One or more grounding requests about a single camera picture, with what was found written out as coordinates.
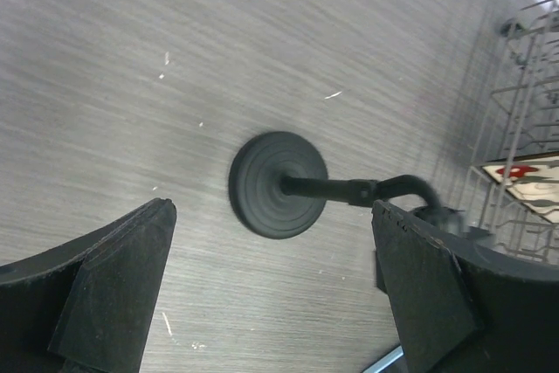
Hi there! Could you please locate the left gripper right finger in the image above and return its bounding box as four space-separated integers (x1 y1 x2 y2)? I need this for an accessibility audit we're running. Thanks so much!
372 201 558 372

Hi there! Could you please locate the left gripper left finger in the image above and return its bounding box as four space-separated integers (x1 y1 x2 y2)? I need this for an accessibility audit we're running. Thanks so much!
1 198 176 372

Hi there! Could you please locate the black phone stand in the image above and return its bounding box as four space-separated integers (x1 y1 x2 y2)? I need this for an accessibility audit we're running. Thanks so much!
228 131 466 239

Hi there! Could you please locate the floral square plate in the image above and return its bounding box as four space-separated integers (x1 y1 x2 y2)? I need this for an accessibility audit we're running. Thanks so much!
480 152 558 224

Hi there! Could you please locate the grey wire dish rack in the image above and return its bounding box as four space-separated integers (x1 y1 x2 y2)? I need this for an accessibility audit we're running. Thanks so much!
455 0 558 266

